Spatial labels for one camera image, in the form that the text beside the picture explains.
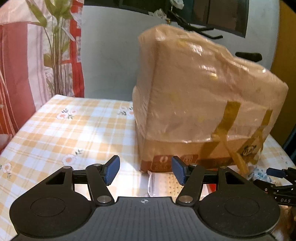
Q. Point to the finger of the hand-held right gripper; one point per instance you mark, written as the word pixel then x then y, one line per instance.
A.
pixel 264 186
pixel 276 172

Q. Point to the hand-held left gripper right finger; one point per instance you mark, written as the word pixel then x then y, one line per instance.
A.
pixel 179 170

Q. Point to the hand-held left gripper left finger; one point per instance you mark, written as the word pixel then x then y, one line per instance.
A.
pixel 112 169

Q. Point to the light blue snack packet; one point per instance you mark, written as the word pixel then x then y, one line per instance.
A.
pixel 259 173

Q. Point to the pale dotted cracker packet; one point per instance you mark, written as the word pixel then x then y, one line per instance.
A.
pixel 161 185

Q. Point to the orange checkered floral tablecloth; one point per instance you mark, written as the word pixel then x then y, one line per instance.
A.
pixel 69 125

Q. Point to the plastic wrapped cardboard box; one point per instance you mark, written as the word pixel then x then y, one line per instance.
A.
pixel 185 97

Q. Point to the yellow-brown door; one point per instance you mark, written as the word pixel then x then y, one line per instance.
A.
pixel 285 81

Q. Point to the black exercise bike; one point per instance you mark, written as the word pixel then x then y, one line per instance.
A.
pixel 248 56

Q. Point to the red floral printed curtain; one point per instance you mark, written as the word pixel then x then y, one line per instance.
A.
pixel 18 58

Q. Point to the pale crumpled paper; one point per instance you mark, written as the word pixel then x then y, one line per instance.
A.
pixel 159 13

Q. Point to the white crumpled bag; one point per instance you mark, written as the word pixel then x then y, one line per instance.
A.
pixel 177 2

